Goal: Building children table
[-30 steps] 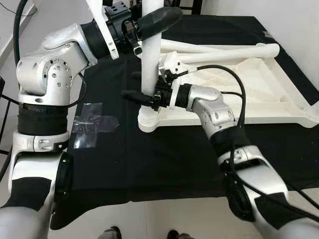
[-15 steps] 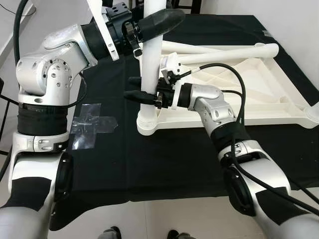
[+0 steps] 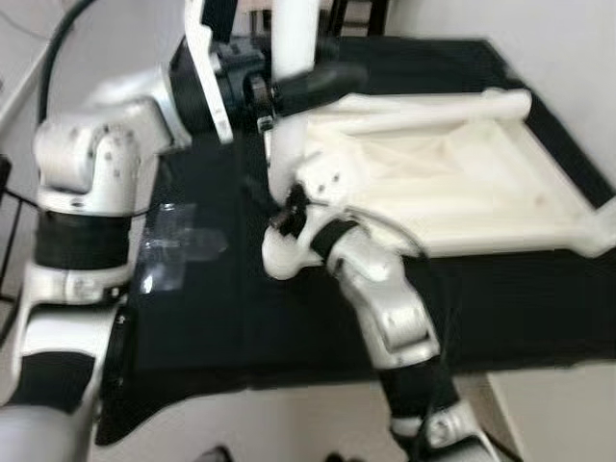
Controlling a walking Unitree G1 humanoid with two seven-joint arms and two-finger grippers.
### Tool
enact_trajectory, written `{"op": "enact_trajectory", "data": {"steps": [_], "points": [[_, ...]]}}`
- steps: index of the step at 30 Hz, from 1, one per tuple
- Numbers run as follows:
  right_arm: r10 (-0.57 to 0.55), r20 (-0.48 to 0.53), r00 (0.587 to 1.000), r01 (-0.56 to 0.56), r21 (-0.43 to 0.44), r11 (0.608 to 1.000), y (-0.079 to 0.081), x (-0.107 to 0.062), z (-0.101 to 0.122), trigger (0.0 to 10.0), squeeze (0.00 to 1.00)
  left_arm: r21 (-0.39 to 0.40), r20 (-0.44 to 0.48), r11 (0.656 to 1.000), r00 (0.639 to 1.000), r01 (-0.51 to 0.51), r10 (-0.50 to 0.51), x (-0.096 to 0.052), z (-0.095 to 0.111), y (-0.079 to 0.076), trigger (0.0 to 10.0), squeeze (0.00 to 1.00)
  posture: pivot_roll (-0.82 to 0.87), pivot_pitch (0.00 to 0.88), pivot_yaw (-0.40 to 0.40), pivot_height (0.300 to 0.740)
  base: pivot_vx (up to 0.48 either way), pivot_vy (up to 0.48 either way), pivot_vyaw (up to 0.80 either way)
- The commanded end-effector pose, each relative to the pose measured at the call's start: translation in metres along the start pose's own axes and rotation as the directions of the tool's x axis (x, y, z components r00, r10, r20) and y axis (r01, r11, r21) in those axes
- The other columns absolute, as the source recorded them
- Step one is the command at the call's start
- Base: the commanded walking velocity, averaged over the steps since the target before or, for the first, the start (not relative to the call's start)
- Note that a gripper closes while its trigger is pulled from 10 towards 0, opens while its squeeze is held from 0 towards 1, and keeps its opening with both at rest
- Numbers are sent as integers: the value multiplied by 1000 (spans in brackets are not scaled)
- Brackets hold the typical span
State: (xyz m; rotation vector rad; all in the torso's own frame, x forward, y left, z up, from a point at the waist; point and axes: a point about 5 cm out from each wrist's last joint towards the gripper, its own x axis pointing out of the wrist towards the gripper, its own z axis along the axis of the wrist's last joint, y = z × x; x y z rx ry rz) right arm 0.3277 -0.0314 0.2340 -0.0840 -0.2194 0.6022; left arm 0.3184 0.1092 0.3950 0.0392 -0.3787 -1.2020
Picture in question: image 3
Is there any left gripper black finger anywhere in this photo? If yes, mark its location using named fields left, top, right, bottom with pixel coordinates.
left=274, top=63, right=370, bottom=115

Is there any black tablecloth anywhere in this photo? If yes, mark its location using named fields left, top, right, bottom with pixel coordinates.
left=96, top=37, right=616, bottom=446

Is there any cross-shaped clear tape patch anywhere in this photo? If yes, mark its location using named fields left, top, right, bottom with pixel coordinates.
left=135, top=202, right=230, bottom=295

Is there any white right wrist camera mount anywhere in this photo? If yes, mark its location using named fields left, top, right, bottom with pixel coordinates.
left=289, top=154, right=365, bottom=218

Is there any black stool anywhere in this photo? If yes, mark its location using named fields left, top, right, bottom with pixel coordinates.
left=327, top=0, right=391, bottom=38

